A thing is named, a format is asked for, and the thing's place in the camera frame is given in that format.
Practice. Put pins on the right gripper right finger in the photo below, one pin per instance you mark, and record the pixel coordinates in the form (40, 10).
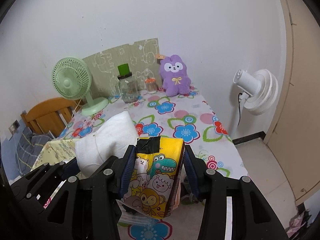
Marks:
(252, 215)

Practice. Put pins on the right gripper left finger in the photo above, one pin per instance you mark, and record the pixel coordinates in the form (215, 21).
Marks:
(88, 208)

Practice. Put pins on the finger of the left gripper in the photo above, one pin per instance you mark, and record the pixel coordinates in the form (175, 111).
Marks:
(34, 189)

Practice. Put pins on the yellow cartoon fabric storage box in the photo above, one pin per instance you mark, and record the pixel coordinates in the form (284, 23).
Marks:
(56, 151)

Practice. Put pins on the yellow cartoon animal pouch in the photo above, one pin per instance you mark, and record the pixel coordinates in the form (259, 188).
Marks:
(155, 177)

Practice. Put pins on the white towel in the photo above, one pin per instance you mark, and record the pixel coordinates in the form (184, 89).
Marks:
(111, 139)

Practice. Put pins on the blue plaid bedding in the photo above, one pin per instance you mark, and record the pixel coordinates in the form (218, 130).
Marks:
(28, 149)

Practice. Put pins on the wooden chair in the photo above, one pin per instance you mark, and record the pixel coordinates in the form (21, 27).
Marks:
(52, 115)

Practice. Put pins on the beige door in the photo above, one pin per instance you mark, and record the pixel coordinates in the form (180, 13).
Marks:
(293, 136)

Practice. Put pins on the floral tablecloth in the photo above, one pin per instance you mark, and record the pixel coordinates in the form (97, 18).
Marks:
(188, 117)

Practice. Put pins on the green desk fan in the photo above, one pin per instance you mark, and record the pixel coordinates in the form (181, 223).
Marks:
(72, 80)

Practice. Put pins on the glass jar green lid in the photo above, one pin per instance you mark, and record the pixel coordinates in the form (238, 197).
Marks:
(127, 85)

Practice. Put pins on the white standing fan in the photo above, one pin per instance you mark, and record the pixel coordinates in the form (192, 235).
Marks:
(253, 97)

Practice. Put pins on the toothpick jar orange lid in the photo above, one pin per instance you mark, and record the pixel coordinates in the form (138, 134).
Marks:
(151, 85)

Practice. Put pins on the purple plush toy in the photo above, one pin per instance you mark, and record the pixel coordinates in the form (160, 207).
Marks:
(173, 72)

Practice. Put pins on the wall power socket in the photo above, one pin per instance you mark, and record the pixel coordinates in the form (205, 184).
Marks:
(14, 127)

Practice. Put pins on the green patterned wall board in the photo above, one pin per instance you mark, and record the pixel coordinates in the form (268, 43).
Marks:
(141, 58)

